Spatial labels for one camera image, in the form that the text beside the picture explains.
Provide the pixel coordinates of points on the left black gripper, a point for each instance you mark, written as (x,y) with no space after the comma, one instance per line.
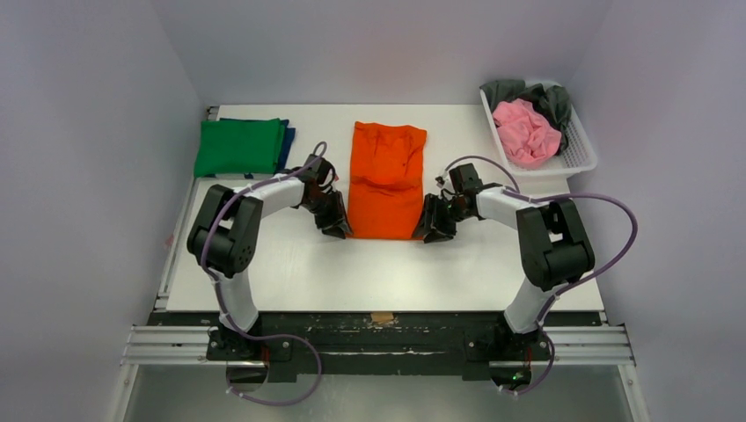
(337,214)

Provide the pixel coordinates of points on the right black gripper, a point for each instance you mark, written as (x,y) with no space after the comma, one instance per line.
(442,208)

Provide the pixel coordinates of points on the orange t shirt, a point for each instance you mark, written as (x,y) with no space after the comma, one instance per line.
(385,195)

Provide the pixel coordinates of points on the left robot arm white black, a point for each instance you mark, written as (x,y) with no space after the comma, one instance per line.
(223,238)

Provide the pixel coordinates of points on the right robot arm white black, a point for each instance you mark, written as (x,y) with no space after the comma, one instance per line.
(554,246)

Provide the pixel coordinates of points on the brown tape piece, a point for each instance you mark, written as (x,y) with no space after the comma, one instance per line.
(382,318)

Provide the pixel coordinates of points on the folded blue t shirt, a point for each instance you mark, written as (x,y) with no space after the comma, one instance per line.
(285,148)

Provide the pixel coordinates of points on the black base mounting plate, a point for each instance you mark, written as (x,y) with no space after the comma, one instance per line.
(476,346)

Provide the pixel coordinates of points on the folded green t shirt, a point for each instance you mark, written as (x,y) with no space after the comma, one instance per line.
(206,156)

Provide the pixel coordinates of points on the pink t shirt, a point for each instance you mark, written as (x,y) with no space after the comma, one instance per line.
(527,137)

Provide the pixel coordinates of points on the white plastic basket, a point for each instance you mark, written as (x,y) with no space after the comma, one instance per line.
(577,158)

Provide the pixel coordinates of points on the dark grey t shirt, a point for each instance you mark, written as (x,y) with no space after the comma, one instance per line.
(552,102)

